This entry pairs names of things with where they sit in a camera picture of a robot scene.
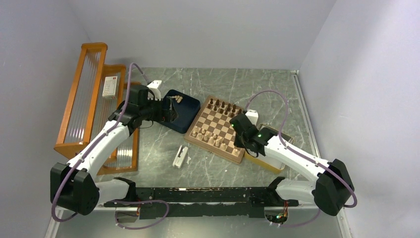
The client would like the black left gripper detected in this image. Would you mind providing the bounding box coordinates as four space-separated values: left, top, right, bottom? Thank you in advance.
139 94 177 122

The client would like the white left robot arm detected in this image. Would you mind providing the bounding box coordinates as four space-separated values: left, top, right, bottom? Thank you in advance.
50 85 177 222

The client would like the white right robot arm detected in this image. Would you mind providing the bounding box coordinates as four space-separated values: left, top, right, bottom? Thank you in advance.
230 114 357 216

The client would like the pile of light chess pieces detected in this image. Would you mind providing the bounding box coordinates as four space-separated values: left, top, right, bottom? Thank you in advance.
172 95 183 104

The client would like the dark blue tray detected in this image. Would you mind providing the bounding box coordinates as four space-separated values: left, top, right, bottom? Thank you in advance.
159 89 201 134

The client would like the white stapler-like device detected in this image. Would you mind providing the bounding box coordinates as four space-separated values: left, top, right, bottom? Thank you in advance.
172 145 189 169

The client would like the wooden chessboard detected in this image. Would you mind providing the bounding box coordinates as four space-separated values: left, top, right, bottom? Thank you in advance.
184 95 245 164

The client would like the white card box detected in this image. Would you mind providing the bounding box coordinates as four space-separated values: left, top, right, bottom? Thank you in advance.
102 76 118 98

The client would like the orange wooden rack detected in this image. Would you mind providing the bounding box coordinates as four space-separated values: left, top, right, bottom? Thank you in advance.
54 42 127 159

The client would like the yellow tray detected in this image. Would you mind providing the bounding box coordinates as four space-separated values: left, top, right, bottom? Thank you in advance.
244 123 294 174

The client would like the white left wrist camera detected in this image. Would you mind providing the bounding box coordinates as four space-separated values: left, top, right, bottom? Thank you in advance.
147 80 162 101

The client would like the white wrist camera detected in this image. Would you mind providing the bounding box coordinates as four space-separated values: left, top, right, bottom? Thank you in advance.
147 80 162 101
245 110 259 125

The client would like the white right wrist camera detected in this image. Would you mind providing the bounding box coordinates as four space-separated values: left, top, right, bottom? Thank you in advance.
245 110 259 125

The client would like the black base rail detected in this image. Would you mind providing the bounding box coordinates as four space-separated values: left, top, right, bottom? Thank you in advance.
104 186 299 220

